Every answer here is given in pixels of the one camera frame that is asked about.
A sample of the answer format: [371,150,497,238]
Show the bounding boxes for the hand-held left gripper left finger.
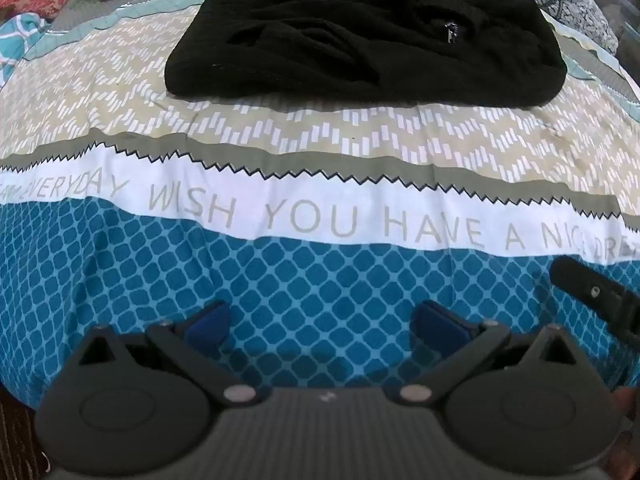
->
[77,301,263,407]

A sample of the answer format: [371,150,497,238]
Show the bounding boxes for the black pants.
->
[164,0,568,108]

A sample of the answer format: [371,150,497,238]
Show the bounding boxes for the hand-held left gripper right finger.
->
[397,300,583,406]

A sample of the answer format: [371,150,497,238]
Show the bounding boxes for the teal lattice pillow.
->
[0,14,53,86]

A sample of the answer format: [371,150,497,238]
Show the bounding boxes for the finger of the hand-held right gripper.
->
[549,255,640,356]

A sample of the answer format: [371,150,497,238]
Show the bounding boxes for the patterned bedsheet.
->
[0,0,640,411]

